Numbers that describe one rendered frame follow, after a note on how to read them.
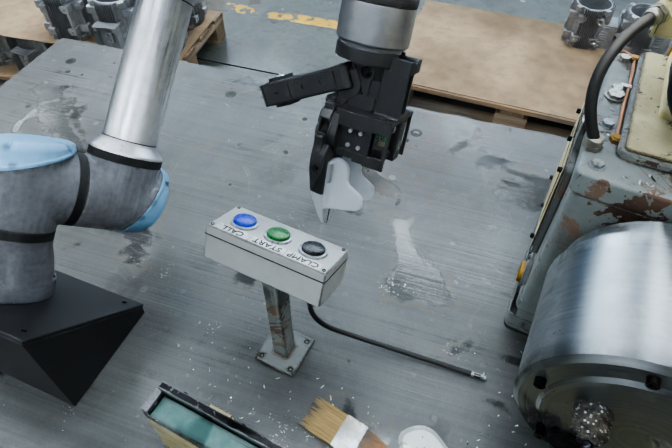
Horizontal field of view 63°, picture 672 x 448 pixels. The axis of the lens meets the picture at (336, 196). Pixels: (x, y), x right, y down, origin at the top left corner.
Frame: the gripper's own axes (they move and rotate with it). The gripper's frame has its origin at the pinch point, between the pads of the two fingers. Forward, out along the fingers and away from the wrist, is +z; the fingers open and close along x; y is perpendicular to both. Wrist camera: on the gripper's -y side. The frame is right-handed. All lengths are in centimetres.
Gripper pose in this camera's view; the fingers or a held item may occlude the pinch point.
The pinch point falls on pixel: (320, 210)
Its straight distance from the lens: 64.9
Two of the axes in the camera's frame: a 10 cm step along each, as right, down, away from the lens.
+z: -1.8, 8.8, 4.3
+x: 4.2, -3.3, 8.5
